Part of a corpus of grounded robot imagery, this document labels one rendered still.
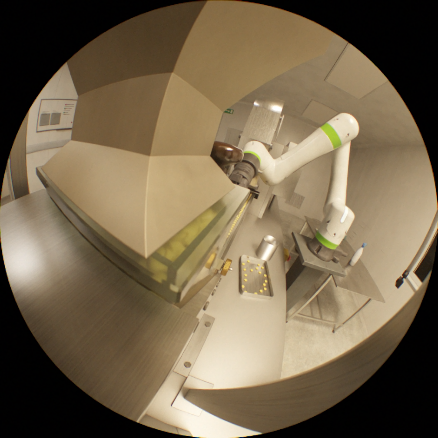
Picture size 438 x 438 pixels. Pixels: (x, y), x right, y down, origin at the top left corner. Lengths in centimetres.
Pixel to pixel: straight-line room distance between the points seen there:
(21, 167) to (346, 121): 89
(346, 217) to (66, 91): 429
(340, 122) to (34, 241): 81
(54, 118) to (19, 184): 361
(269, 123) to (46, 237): 110
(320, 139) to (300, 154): 11
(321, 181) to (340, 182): 400
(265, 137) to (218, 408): 107
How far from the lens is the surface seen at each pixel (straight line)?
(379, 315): 259
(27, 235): 17
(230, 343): 45
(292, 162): 69
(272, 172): 69
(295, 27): 19
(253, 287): 58
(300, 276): 80
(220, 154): 17
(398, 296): 249
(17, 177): 30
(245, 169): 54
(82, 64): 19
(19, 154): 30
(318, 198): 492
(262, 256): 71
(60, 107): 394
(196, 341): 42
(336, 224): 70
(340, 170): 87
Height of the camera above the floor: 120
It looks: 26 degrees down
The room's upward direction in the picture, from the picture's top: 18 degrees clockwise
